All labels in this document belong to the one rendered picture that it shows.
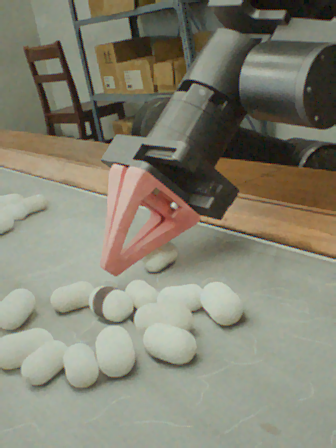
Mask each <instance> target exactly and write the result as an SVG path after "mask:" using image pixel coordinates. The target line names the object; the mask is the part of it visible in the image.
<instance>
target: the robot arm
mask: <svg viewBox="0 0 336 448"><path fill-rule="evenodd" d="M207 6H209V7H210V9H211V10H212V11H213V12H214V15H215V16H216V17H217V18H218V20H219V21H220V22H221V24H222V25H223V26H224V27H225V28H217V30H215V31H213V32H212V33H211V35H209V37H208V38H207V40H206V41H205V43H204V46H203V47H202V49H201V50H200V52H199V54H198V55H197V57H196V58H195V61H194V63H193V64H192V66H191V67H189V69H188V71H187V72H186V74H185V75H184V78H183V80H182V81H181V83H180V84H179V86H178V88H177V89H176V91H175V93H174V94H173V97H172V98H171V100H170V102H169V103H168V105H166V106H165V108H164V110H163V111H162V113H161V114H160V117H159V119H158V120H157V122H156V123H155V125H154V127H153V128H152V130H151V131H150V132H149V134H148V135H147V138H140V136H131V135H122V134H117V135H115V136H114V138H113V140H112V142H111V144H110V145H109V147H108V149H107V150H106V152H105V153H104V155H103V156H102V158H101V161H102V162H103V164H104V165H106V166H107V167H108V168H110V171H109V179H108V197H107V214H106V227H105V234H104V240H103V248H102V255H101V261H100V268H101V269H102V270H104V271H106V272H107V273H109V274H110V275H112V276H115V277H117V276H119V275H120V274H122V273H123V272H125V271H126V270H127V268H129V267H130V266H132V265H133V264H134V263H136V262H137V261H138V260H141V259H142V258H144V257H145V256H146V255H148V254H149V253H151V252H152V251H154V250H155V249H157V248H159V247H160V246H162V245H164V244H165V243H168V241H170V240H171V239H173V238H175V237H176V236H178V235H180V234H181V233H183V232H185V231H186V230H188V229H190V228H191V227H193V226H196V225H197V224H198V222H199V221H200V219H201V216H203V217H207V218H210V219H214V220H218V221H222V220H223V218H224V216H225V213H226V212H227V210H228V208H229V207H230V206H231V205H232V204H233V202H234V200H235V198H236V197H237V195H238V193H239V190H238V189H237V187H236V186H235V185H234V184H233V183H231V182H230V181H229V180H228V179H227V178H226V177H225V176H224V175H222V174H221V173H219V172H218V171H217V170H216V169H215V168H214V167H215V166H216V164H217V161H218V160H219V159H220V158H221V156H222V155H223V153H224V151H225V150H226V148H227V146H228V145H229V143H230V141H231V140H232V137H233V135H234V134H235V132H236V130H237V129H238V127H239V125H241V123H242V122H243V120H244V117H245V116H246V114H247V113H248V114H249V115H250V116H252V117H253V118H256V119H261V120H268V121H274V122H279V124H281V123H286V125H289V124H292V126H296V125H298V127H303V126H305V128H310V129H316V130H324V129H328V128H331V127H333V126H334V125H335V124H336V21H331V20H332V19H333V18H335V17H336V0H210V2H209V4H207ZM141 204H142V205H143V206H145V207H146V208H147V209H149V210H150V211H151V212H150V219H149V220H148V221H147V222H146V224H145V225H144V226H143V227H142V229H141V230H140V231H138V232H137V233H136V235H135V236H134V237H133V238H132V239H131V241H130V243H129V244H128V245H127V246H126V247H125V248H124V249H123V250H122V248H123V245H124V241H125V238H126V235H127V233H128V230H129V228H130V226H131V224H132V221H133V219H134V217H135V214H136V211H137V209H138V207H140V205H141Z"/></svg>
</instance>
